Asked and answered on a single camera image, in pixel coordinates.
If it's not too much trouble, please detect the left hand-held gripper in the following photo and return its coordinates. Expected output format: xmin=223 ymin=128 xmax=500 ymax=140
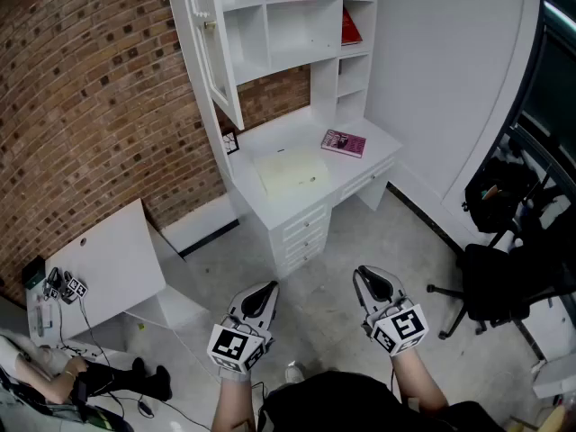
xmin=206 ymin=280 xmax=281 ymax=375

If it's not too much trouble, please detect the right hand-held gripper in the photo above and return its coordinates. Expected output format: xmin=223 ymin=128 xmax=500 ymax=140
xmin=353 ymin=265 xmax=428 ymax=357

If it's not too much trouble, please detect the white cabinet glass door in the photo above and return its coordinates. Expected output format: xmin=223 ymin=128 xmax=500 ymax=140
xmin=164 ymin=0 xmax=247 ymax=131

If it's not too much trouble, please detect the white desk with hutch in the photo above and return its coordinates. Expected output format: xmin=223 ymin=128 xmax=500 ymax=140
xmin=179 ymin=0 xmax=380 ymax=173

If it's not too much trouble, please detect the person's right forearm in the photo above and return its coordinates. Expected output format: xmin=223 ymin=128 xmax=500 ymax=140
xmin=390 ymin=346 xmax=451 ymax=416

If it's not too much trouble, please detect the person's left forearm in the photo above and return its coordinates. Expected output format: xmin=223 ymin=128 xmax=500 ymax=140
xmin=210 ymin=366 xmax=260 ymax=432

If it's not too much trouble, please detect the cream desk mat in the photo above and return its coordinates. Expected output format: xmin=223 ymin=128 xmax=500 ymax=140
xmin=254 ymin=146 xmax=332 ymax=197

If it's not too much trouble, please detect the plain white side desk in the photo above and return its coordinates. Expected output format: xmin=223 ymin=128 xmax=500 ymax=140
xmin=26 ymin=198 xmax=208 ymax=350

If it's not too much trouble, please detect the white wristband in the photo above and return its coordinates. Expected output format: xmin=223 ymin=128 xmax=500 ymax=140
xmin=219 ymin=366 xmax=251 ymax=383

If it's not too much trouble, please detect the person's white left shoe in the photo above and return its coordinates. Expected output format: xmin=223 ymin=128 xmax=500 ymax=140
xmin=284 ymin=361 xmax=306 ymax=384

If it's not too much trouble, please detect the person's black clothing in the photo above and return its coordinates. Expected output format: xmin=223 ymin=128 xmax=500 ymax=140
xmin=258 ymin=370 xmax=509 ymax=432

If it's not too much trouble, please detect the black office chair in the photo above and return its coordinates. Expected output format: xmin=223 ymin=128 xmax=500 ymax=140
xmin=426 ymin=240 xmax=576 ymax=341

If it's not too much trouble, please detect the pink book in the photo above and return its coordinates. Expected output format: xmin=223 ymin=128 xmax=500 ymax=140
xmin=320 ymin=129 xmax=367 ymax=159

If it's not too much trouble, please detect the black bag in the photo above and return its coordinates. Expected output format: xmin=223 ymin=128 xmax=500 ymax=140
xmin=463 ymin=155 xmax=554 ymax=233

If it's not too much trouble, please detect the black framed picture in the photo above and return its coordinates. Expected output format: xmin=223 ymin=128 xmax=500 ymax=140
xmin=221 ymin=129 xmax=240 ymax=156

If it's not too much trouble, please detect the spare hand-held gripper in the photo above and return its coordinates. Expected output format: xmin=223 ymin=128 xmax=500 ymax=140
xmin=43 ymin=266 xmax=62 ymax=300
xmin=60 ymin=270 xmax=89 ymax=305

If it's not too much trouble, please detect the small black box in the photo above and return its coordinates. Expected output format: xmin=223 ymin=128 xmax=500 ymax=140
xmin=21 ymin=255 xmax=46 ymax=290

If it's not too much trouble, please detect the red book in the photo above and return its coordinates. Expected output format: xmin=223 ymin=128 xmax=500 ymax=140
xmin=340 ymin=5 xmax=364 ymax=47

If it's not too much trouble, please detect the thin black cable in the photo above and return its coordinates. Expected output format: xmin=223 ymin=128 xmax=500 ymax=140
xmin=58 ymin=294 xmax=118 ymax=373

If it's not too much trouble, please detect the black window frame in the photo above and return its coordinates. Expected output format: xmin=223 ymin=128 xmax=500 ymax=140
xmin=506 ymin=0 xmax=576 ymax=206

